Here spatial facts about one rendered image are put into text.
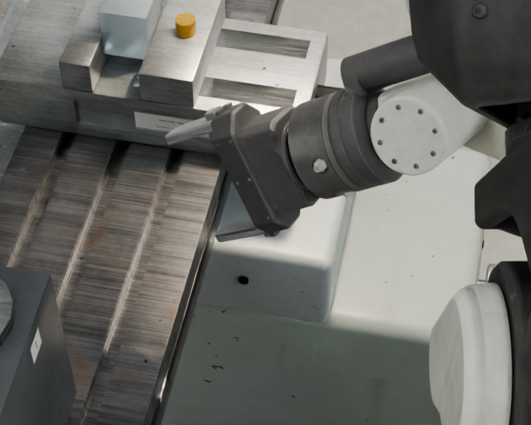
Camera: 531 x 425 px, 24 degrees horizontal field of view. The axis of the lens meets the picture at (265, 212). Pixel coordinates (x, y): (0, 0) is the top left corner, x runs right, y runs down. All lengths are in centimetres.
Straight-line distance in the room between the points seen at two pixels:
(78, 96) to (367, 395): 54
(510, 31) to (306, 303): 86
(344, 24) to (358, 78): 187
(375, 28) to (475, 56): 227
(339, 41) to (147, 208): 158
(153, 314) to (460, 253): 47
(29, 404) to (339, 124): 34
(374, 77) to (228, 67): 36
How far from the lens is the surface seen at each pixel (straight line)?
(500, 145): 105
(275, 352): 154
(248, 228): 113
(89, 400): 120
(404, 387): 156
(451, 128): 96
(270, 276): 140
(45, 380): 107
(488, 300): 63
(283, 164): 107
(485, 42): 61
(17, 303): 102
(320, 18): 290
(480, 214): 72
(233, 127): 108
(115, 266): 127
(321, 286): 139
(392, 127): 97
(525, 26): 61
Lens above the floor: 191
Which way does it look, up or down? 50 degrees down
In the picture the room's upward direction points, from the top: straight up
